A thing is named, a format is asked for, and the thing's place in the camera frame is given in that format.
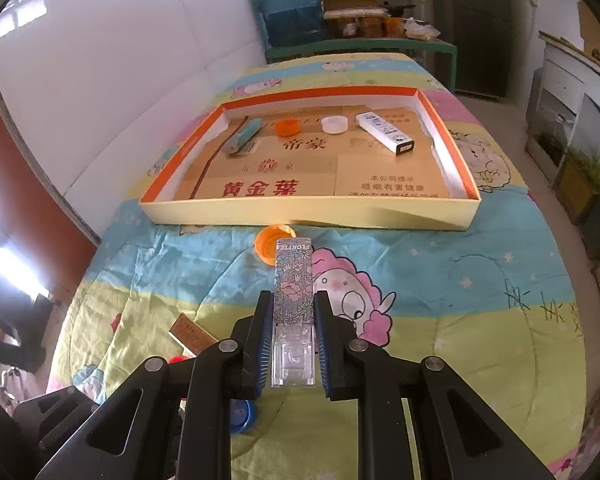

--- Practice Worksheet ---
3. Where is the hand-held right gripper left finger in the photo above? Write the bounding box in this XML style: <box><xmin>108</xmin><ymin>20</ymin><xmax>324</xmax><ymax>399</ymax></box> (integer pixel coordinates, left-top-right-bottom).
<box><xmin>32</xmin><ymin>290</ymin><xmax>276</xmax><ymax>480</ymax></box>

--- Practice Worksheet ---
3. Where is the blue water jug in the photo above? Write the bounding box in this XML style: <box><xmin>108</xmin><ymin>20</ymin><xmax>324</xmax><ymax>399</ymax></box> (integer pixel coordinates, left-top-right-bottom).
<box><xmin>247</xmin><ymin>0</ymin><xmax>328</xmax><ymax>48</ymax></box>

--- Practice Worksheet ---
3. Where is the white kitchen counter cabinet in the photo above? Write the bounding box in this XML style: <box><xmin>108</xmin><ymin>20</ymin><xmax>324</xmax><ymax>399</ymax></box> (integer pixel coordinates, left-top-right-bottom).
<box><xmin>525</xmin><ymin>30</ymin><xmax>600</xmax><ymax>261</ymax></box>

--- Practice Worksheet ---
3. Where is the orange-rimmed shallow cardboard tray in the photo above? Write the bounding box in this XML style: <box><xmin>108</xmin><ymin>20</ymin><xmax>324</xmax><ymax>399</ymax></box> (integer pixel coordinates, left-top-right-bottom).
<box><xmin>139</xmin><ymin>87</ymin><xmax>482</xmax><ymax>232</ymax></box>

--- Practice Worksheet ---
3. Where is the clear floral plastic case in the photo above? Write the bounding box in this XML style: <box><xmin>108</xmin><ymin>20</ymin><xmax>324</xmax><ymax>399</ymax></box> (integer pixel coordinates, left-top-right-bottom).
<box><xmin>270</xmin><ymin>235</ymin><xmax>317</xmax><ymax>388</ymax></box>

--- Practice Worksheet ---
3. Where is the orange bottle cap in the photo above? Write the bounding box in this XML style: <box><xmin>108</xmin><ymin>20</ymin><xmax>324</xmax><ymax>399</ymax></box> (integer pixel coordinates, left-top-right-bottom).
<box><xmin>254</xmin><ymin>225</ymin><xmax>297</xmax><ymax>267</ymax></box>
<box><xmin>274</xmin><ymin>117</ymin><xmax>303</xmax><ymax>138</ymax></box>

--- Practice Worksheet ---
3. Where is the green metal table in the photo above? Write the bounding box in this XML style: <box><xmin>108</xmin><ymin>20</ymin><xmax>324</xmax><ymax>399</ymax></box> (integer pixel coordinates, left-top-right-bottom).
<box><xmin>265</xmin><ymin>37</ymin><xmax>458</xmax><ymax>93</ymax></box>

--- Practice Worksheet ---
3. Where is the gold matchbox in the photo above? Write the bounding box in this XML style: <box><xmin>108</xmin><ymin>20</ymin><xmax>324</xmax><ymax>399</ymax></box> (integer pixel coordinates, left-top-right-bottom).
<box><xmin>171</xmin><ymin>314</ymin><xmax>220</xmax><ymax>356</ymax></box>

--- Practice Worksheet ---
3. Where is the teal cylindrical tube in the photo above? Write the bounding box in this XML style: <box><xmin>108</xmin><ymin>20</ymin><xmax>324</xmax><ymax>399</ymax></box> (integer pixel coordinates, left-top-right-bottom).
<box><xmin>222</xmin><ymin>117</ymin><xmax>263</xmax><ymax>157</ymax></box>

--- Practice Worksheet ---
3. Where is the dark refrigerator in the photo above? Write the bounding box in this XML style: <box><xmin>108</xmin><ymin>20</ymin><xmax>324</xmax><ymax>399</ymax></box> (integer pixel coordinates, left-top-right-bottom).
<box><xmin>427</xmin><ymin>0</ymin><xmax>511</xmax><ymax>98</ymax></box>

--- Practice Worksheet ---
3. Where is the flattened printed cardboard sheet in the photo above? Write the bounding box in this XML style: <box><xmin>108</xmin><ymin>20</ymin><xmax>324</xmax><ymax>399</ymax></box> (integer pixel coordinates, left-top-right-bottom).
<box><xmin>172</xmin><ymin>105</ymin><xmax>453</xmax><ymax>200</ymax></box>

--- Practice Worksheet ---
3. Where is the white plastic bag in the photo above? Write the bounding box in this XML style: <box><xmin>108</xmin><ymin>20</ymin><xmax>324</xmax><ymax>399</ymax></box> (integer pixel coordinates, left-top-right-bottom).
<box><xmin>404</xmin><ymin>17</ymin><xmax>441</xmax><ymax>41</ymax></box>

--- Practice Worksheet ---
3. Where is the cardboard sheet on wall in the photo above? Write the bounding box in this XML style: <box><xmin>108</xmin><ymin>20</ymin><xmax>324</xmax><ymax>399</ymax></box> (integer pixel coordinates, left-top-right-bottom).
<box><xmin>577</xmin><ymin>2</ymin><xmax>600</xmax><ymax>53</ymax></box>

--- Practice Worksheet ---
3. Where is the brown wooden door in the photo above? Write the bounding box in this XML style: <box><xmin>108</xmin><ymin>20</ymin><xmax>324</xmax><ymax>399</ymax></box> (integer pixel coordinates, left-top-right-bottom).
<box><xmin>0</xmin><ymin>50</ymin><xmax>101</xmax><ymax>361</ymax></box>

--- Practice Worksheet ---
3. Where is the glass jar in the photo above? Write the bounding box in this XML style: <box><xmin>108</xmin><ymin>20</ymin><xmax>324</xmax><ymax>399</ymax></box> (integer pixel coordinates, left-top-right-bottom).
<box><xmin>540</xmin><ymin>115</ymin><xmax>568</xmax><ymax>161</ymax></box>

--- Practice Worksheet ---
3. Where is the blue bottle cap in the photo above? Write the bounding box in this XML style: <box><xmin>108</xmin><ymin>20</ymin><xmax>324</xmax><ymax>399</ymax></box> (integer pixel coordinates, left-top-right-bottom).
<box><xmin>230</xmin><ymin>399</ymin><xmax>257</xmax><ymax>435</ymax></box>

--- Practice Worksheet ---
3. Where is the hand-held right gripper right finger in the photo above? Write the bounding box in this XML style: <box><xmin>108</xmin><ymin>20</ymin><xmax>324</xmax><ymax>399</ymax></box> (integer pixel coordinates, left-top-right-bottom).
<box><xmin>312</xmin><ymin>290</ymin><xmax>556</xmax><ymax>480</ymax></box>

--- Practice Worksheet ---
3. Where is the white cartoon-printed box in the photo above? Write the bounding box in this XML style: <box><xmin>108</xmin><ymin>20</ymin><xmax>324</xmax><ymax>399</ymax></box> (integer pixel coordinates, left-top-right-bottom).
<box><xmin>355</xmin><ymin>111</ymin><xmax>416</xmax><ymax>156</ymax></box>

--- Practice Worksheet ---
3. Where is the yellow planter with plant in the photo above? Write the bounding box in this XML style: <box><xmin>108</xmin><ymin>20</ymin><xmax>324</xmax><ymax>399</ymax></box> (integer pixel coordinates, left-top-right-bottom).
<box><xmin>555</xmin><ymin>155</ymin><xmax>600</xmax><ymax>223</ymax></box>

